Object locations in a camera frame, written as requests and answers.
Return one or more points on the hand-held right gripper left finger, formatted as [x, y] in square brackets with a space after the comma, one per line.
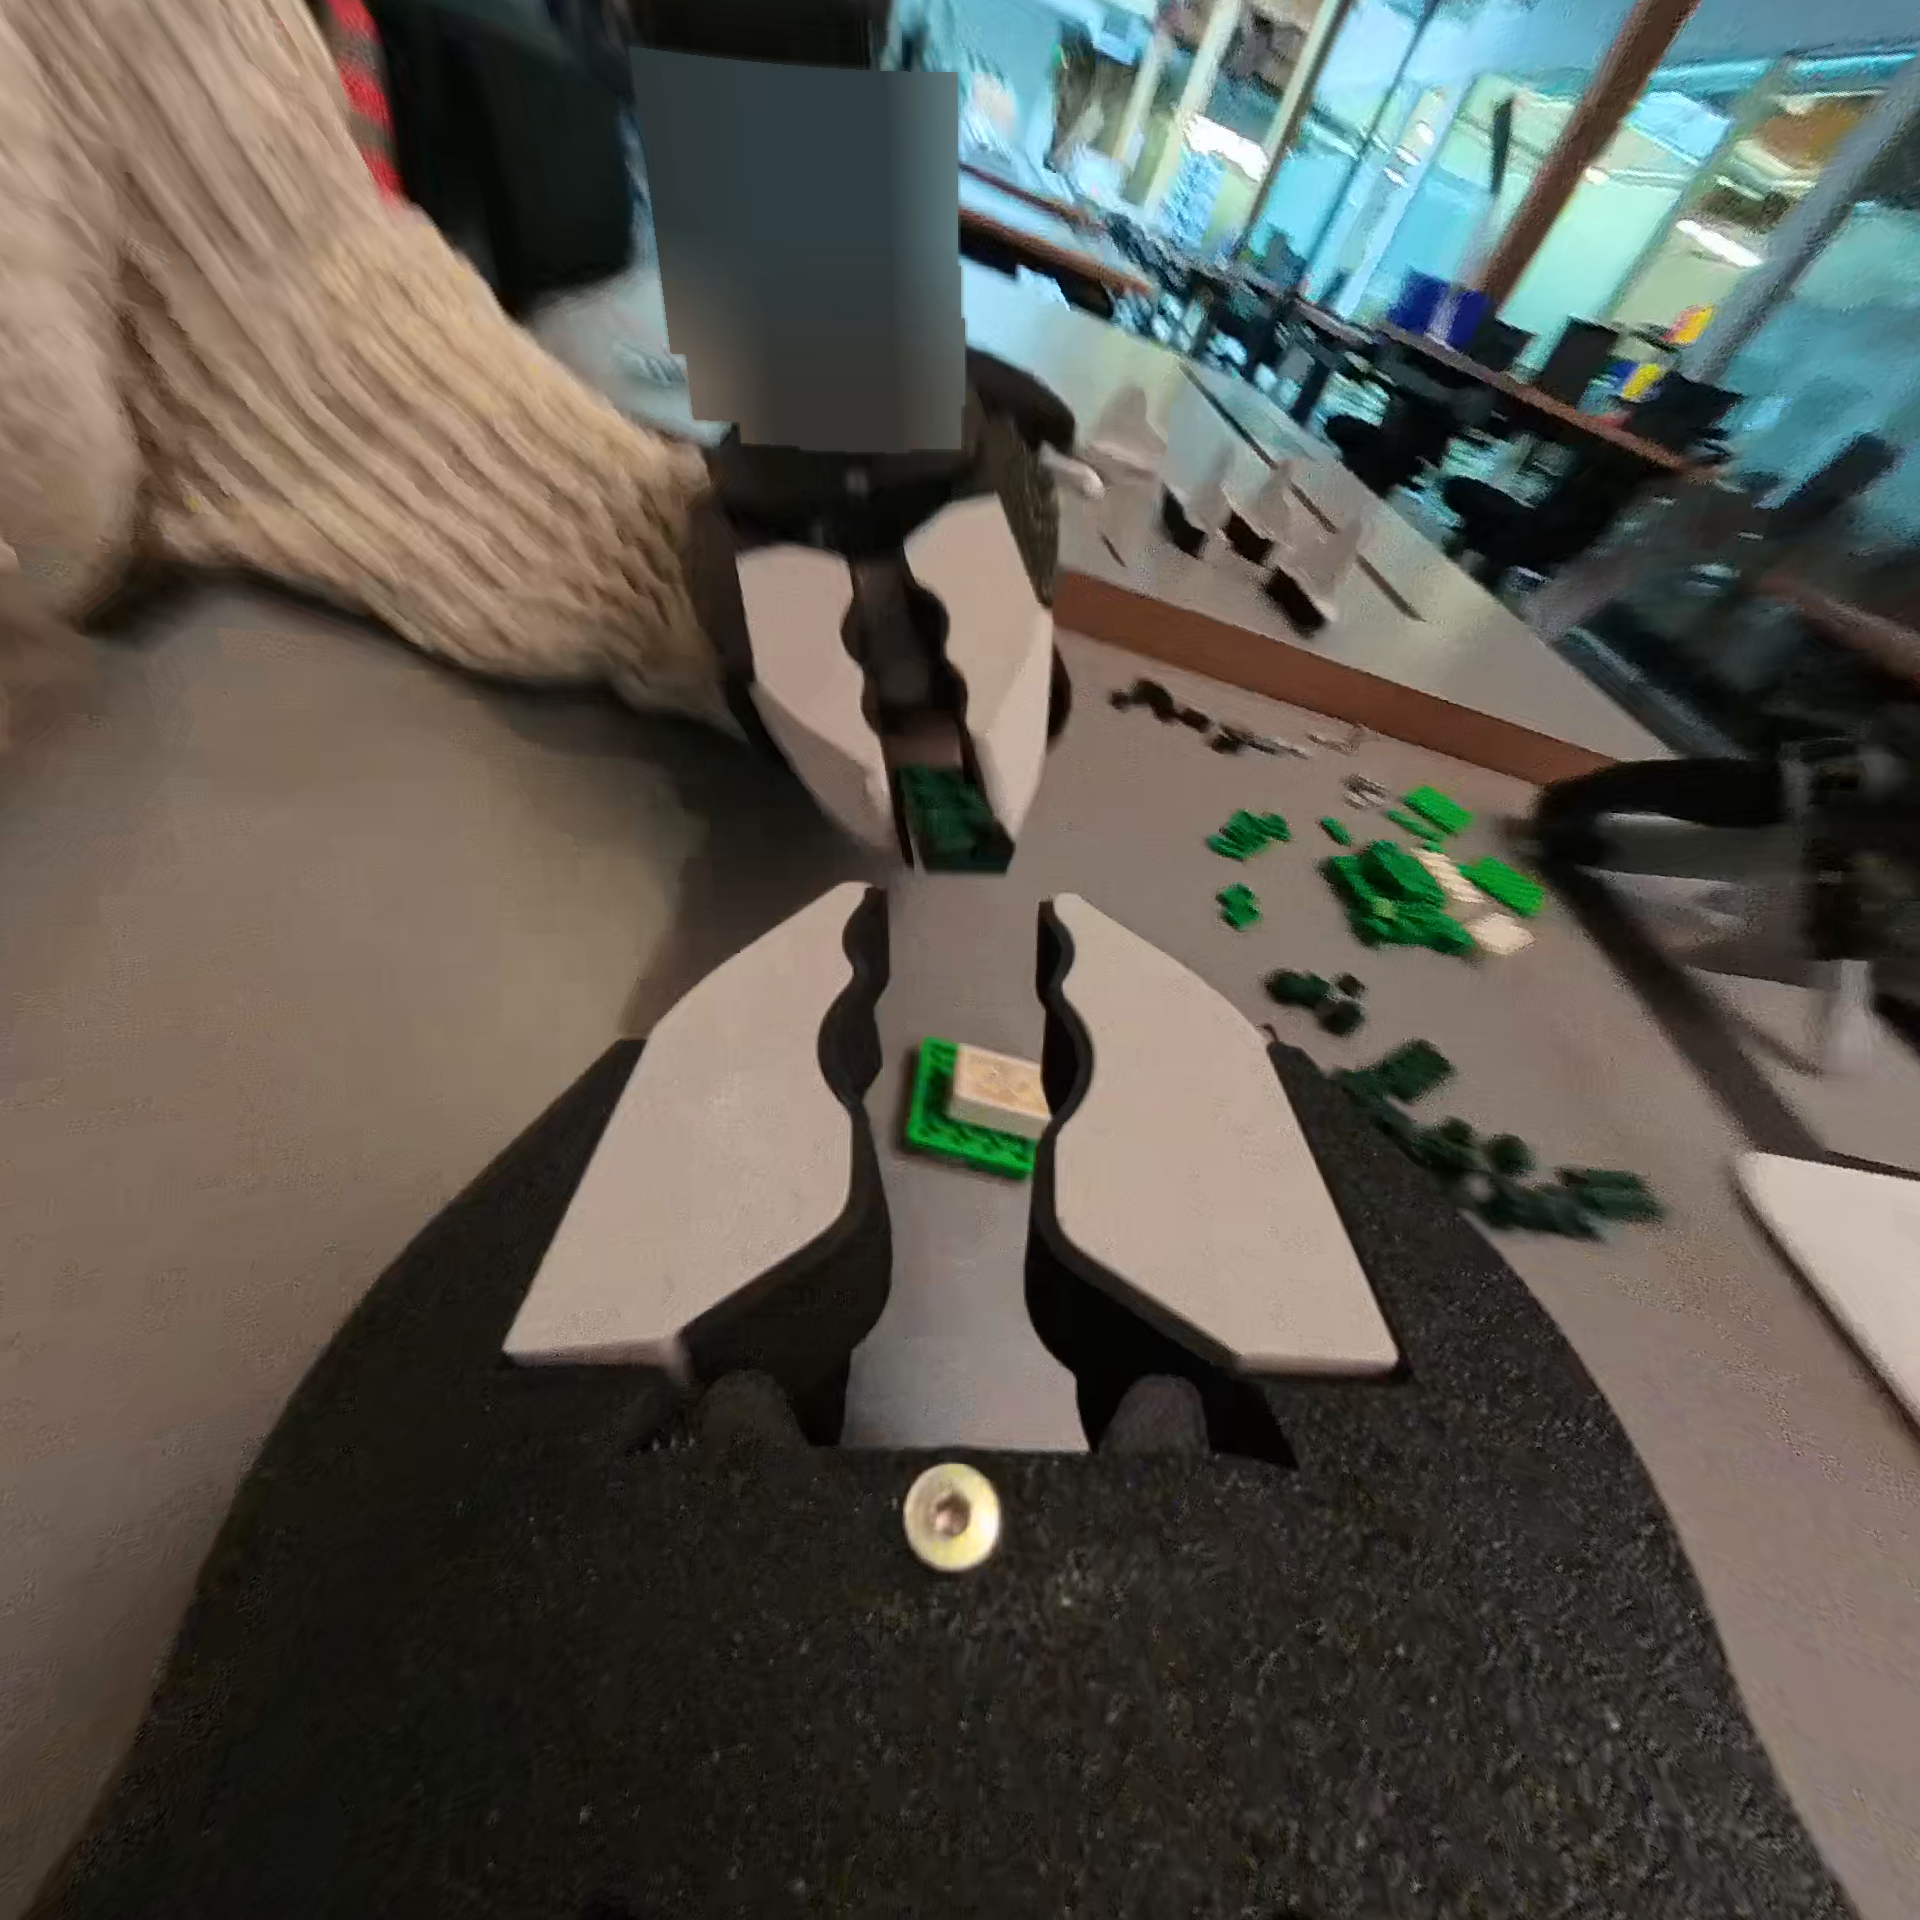
[721, 1171]

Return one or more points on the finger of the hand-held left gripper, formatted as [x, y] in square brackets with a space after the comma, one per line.
[1007, 647]
[805, 661]

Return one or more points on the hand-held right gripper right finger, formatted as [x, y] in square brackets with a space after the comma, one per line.
[1200, 1187]

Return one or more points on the dark green lego brick stack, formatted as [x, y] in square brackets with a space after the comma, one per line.
[954, 820]

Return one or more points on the person's left forearm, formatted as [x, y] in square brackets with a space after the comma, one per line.
[330, 390]

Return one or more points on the small black lego pieces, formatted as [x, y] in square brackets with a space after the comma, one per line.
[1177, 714]

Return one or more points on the green lego base, tan brick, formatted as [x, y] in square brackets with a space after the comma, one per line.
[983, 1105]

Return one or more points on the scattered dark green lego pieces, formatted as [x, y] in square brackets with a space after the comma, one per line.
[1487, 1157]

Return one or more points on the pile of bright green lego pieces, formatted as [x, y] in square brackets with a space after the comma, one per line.
[1411, 887]

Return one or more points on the white round-cornered base plate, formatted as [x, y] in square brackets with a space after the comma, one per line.
[1846, 1260]

